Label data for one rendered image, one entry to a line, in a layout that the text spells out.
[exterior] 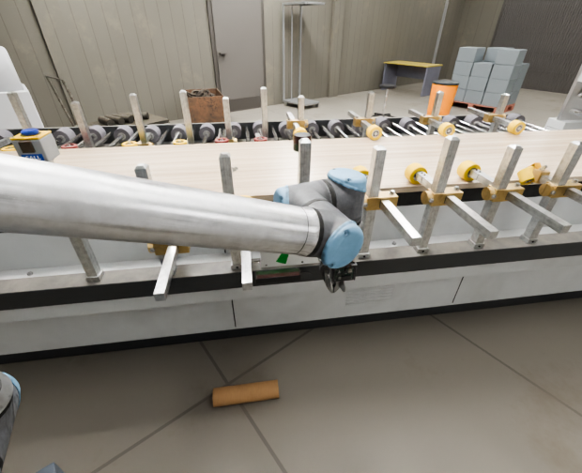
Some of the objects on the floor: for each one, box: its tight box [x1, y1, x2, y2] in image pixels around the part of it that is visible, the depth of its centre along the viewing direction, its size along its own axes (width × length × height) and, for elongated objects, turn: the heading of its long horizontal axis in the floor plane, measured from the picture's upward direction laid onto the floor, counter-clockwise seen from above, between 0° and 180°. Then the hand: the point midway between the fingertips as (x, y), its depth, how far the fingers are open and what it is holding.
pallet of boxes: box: [452, 47, 529, 114], centre depth 654 cm, size 114×80×113 cm
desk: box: [381, 61, 443, 97], centre depth 826 cm, size 66×131×69 cm, turn 38°
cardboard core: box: [212, 379, 279, 407], centre depth 146 cm, size 30×8×8 cm, turn 98°
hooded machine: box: [0, 46, 44, 130], centre depth 349 cm, size 63×54×128 cm
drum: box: [426, 80, 460, 115], centre depth 562 cm, size 44×43×68 cm
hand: (332, 287), depth 93 cm, fingers closed
